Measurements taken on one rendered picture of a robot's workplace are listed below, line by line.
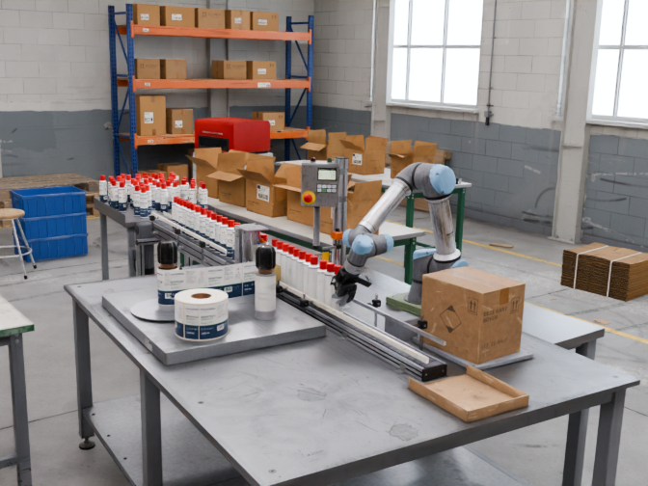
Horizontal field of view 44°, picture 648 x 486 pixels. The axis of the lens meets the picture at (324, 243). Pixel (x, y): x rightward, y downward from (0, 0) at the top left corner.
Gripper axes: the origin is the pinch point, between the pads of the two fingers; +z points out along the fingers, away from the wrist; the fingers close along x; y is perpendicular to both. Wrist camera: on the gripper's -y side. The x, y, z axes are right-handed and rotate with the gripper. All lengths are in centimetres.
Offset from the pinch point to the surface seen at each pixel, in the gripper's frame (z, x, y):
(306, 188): -22, -49, 0
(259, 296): 2.1, -12.1, 32.1
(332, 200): -20.7, -40.9, -9.5
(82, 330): 80, -75, 80
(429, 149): 152, -295, -309
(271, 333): 2.2, 7.2, 35.4
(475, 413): -40, 85, 10
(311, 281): 6.2, -20.1, 2.6
